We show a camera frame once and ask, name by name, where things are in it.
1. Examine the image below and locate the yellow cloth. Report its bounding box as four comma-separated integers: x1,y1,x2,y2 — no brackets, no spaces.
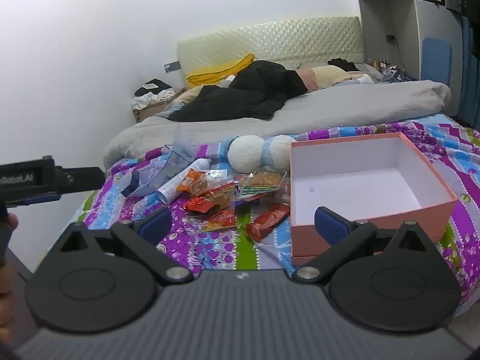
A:
186,53,256,89

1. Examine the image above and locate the pink and beige pillow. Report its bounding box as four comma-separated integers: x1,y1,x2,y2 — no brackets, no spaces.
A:
296,64,376,91

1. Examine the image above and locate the grey duvet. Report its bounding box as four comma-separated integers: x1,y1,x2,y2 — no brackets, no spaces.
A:
103,80,452,169

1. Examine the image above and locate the brown cracker packet red label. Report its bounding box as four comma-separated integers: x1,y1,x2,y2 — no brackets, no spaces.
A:
202,210,238,232

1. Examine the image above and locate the green-edged snack packet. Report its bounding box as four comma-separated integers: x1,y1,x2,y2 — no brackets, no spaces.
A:
238,170,292,200

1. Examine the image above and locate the black jacket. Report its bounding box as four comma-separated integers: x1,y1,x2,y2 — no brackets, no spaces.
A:
167,60,309,122

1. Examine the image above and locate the white tube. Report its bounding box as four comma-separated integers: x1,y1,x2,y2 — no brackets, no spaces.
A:
155,157,213,205

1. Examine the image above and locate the floral bed sheet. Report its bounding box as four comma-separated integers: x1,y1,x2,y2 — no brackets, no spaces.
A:
71,114,480,310

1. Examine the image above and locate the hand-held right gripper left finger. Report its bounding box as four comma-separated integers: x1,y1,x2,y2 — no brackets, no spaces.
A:
52,206,194,286

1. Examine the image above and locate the red snack packet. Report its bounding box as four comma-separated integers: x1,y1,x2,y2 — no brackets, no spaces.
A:
245,204,292,241

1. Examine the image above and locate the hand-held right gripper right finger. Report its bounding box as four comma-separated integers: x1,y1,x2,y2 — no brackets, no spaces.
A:
292,205,438,284

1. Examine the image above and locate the clear plastic bag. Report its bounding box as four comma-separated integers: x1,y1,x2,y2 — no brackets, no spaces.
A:
121,124,211,198

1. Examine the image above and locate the row of small bottles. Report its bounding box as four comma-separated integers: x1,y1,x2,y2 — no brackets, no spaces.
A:
367,58,398,76

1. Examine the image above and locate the cream quilted headboard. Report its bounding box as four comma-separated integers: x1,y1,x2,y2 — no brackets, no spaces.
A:
177,16,365,89

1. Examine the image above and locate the person's left hand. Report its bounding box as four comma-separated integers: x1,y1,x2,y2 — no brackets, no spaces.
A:
0,213,19,333

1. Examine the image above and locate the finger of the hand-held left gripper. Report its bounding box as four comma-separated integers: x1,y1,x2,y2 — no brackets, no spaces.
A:
5,192,62,209
55,167,106,194

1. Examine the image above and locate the white and blue plush toy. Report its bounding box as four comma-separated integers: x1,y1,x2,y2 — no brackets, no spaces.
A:
219,134,301,174

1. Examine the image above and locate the blue board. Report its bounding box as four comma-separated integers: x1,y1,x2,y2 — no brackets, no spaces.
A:
422,37,453,85

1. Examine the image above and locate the white shelf unit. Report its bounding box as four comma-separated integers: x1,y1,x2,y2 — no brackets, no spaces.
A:
352,0,463,117

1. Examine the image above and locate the pink cardboard box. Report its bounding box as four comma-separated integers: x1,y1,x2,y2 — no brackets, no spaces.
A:
290,132,459,267

